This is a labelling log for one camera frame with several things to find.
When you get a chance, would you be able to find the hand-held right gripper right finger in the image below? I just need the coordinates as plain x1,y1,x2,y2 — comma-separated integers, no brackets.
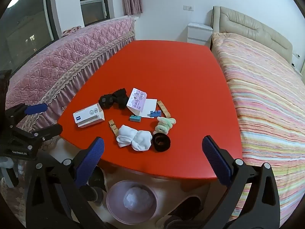
201,135,281,229

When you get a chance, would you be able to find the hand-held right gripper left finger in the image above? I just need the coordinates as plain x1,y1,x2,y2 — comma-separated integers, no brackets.
25,136,110,229

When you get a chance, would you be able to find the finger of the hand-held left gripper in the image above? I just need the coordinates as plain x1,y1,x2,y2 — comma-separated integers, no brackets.
5,103,48,125
10,123,63,142

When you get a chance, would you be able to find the wooden clothespin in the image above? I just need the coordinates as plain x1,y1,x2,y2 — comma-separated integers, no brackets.
108,120,119,136
157,101,171,119

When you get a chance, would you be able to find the white cardboard box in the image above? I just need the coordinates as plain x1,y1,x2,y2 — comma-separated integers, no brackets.
73,103,105,128

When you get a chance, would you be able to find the white sock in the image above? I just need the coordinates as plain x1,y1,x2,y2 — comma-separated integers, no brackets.
131,130,153,152
116,125,139,148

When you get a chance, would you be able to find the pink trash bin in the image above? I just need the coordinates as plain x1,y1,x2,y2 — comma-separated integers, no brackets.
106,180,161,225

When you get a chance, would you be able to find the black sock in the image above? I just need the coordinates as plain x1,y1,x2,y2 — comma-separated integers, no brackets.
112,88,129,110
99,94,114,110

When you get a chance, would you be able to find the black scrunchie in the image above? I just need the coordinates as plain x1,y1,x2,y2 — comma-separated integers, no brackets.
152,133,171,152

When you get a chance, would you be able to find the purple cartoon card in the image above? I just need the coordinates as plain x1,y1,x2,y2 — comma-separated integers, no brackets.
126,87,158,119

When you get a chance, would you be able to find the black slipper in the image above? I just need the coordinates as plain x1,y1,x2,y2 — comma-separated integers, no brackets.
167,195,203,229
82,166,108,204

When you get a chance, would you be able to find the clear plastic bag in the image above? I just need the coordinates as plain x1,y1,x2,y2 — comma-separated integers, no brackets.
123,185,154,214

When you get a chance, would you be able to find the pink cushion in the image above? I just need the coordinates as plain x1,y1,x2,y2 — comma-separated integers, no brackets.
62,26,82,37

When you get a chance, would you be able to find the bed with striped cover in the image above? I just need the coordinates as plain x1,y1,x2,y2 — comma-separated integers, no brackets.
211,32,305,227

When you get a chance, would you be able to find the large dark window pane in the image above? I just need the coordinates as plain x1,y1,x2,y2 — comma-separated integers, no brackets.
0,0,59,77

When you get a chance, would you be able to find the dark framed window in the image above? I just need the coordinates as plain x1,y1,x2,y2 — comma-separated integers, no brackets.
78,0,111,27

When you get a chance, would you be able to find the white nightstand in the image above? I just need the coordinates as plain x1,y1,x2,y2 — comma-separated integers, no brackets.
187,23,213,46

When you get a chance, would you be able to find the beige padded headboard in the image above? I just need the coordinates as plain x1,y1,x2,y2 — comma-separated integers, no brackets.
212,5,293,64

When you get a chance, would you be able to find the wall outlet with plug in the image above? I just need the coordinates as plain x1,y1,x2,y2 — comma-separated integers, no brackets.
290,52,301,68

